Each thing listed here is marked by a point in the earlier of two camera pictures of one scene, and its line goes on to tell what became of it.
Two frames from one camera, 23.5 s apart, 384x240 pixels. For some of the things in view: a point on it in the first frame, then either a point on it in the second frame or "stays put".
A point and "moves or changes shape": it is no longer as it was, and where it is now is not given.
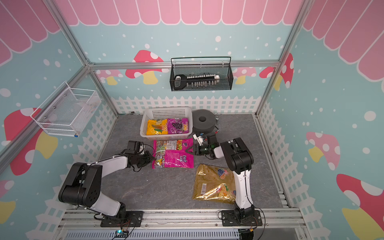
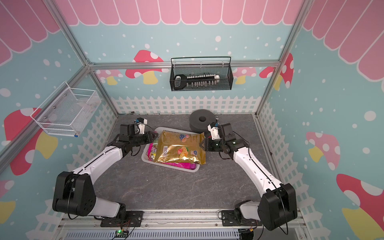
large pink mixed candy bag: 172,153 moves or changes shape
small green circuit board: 121,233 stays put
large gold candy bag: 214,184 to 180,146
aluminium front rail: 289,218 stays put
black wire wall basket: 204,77 stays put
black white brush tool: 182,81 stays put
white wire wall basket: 67,111 stays put
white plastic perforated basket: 170,123 to 145,156
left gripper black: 149,159 to 149,138
